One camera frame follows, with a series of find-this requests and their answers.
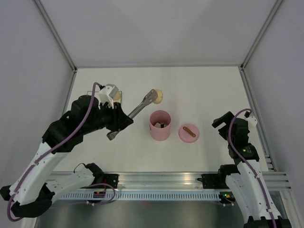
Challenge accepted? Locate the white square plate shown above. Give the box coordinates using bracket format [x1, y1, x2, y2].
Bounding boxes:
[86, 90, 123, 104]

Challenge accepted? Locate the beige round bun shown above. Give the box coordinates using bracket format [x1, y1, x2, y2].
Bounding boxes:
[113, 91, 121, 101]
[153, 89, 163, 104]

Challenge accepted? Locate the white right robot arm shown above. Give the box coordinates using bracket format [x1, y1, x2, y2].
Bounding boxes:
[212, 108, 292, 228]

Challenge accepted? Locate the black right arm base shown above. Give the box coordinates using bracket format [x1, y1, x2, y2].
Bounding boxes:
[201, 173, 228, 190]

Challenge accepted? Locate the aluminium rail beam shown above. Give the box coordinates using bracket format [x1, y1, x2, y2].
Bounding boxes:
[47, 172, 292, 190]

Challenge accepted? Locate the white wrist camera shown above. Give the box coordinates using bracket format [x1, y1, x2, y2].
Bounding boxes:
[245, 115, 257, 127]
[98, 84, 119, 106]

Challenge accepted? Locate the white slotted cable duct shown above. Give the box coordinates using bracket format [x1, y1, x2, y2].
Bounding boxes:
[60, 190, 220, 201]

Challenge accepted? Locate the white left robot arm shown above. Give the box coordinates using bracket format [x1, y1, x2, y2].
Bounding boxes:
[0, 95, 133, 222]

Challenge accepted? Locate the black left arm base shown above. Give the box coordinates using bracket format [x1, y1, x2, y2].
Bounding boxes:
[82, 173, 119, 189]

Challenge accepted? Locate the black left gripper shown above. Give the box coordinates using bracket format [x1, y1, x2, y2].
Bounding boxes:
[83, 99, 134, 134]

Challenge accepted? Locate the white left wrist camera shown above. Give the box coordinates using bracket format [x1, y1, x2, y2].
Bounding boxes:
[98, 84, 119, 106]

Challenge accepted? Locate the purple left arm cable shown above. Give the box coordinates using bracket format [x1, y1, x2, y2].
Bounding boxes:
[6, 82, 102, 222]

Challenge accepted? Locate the left aluminium frame post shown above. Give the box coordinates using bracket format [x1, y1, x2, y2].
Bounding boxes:
[32, 0, 77, 72]

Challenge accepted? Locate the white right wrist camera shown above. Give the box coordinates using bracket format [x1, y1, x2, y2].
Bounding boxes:
[245, 115, 257, 127]

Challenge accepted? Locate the aluminium frame post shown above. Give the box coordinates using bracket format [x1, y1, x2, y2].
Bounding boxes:
[238, 0, 285, 71]
[32, 0, 77, 72]

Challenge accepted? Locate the right aluminium frame post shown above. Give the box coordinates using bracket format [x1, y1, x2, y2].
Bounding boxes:
[238, 0, 285, 71]

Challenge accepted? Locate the white sushi roll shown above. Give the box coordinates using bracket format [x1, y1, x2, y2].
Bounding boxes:
[154, 123, 162, 128]

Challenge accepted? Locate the pink round lid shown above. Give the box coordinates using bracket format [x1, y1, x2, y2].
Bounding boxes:
[178, 123, 200, 143]

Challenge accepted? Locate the tan leather lid strap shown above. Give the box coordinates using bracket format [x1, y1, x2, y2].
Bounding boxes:
[182, 127, 197, 138]

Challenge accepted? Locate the pink cylindrical lunch container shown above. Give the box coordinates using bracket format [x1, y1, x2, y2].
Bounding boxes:
[149, 110, 171, 141]

